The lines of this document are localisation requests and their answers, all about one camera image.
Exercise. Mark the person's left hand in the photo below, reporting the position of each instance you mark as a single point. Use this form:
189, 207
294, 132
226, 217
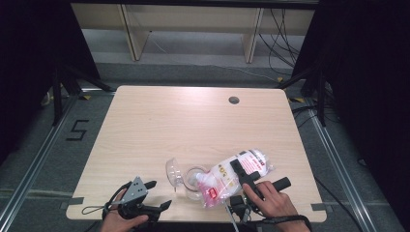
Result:
121, 224

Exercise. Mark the white pink packaged item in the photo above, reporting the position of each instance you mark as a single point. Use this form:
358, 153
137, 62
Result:
222, 180

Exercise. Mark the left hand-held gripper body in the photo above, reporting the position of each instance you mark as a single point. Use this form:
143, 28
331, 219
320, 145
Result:
134, 193

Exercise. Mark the dark curtain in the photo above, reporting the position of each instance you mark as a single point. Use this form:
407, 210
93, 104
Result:
370, 80
29, 48

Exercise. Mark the black metal stand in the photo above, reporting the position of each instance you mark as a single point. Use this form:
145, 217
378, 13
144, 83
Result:
320, 96
58, 96

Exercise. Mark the person's right hand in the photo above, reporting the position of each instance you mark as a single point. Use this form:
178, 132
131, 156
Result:
274, 203

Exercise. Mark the aluminium floor rail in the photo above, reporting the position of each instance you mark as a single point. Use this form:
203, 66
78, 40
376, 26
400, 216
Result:
338, 167
38, 158

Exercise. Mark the light wooden shelf unit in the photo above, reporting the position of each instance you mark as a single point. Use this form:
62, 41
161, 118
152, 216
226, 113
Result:
193, 19

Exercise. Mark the yellow black hazard tape piece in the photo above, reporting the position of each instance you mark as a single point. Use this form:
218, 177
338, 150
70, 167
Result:
297, 100
85, 97
280, 79

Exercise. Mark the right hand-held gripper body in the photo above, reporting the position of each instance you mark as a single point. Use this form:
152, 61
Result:
253, 178

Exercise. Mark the grey tape strip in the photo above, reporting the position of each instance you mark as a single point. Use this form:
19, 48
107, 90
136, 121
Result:
320, 207
74, 201

